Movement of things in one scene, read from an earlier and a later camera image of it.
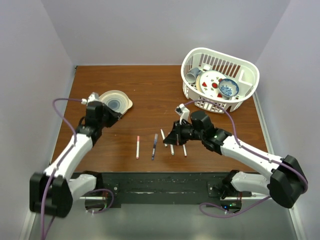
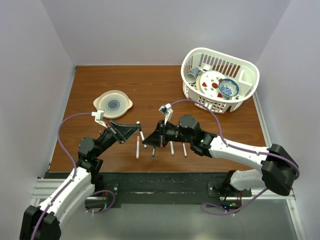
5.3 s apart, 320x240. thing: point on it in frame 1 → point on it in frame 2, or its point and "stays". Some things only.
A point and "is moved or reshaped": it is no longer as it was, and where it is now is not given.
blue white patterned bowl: x=228 y=88 stays
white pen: x=163 y=136 is moved or reshaped
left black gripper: x=114 y=116 → x=121 y=133
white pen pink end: x=137 y=151 stays
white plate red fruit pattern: x=207 y=83 stays
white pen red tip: x=185 y=150 stays
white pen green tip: x=171 y=148 stays
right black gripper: x=175 y=136 → x=158 y=137
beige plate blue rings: x=117 y=100 stays
